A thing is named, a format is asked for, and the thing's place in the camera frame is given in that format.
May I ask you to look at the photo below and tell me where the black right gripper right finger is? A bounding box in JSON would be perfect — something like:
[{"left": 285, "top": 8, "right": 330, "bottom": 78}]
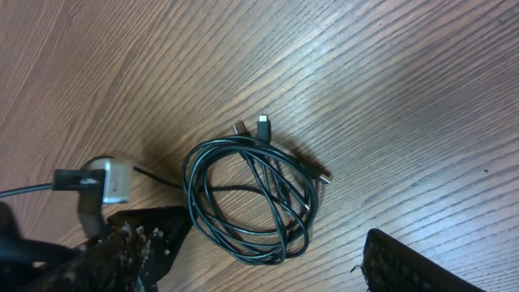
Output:
[{"left": 358, "top": 229, "right": 483, "bottom": 292}]

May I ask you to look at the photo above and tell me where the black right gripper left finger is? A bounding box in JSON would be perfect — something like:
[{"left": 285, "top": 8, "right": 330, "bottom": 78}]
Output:
[{"left": 24, "top": 206, "right": 192, "bottom": 291}]

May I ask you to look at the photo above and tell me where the black USB cable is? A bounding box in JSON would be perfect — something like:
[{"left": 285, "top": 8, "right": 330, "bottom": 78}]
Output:
[
  {"left": 194, "top": 114, "right": 332, "bottom": 260},
  {"left": 181, "top": 135, "right": 320, "bottom": 267}
]

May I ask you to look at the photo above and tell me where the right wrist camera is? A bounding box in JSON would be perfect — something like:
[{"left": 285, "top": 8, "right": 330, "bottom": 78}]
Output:
[{"left": 52, "top": 156, "right": 133, "bottom": 238}]

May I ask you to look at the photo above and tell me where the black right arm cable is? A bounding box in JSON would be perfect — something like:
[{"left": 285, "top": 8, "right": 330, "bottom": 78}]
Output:
[{"left": 0, "top": 155, "right": 183, "bottom": 200}]

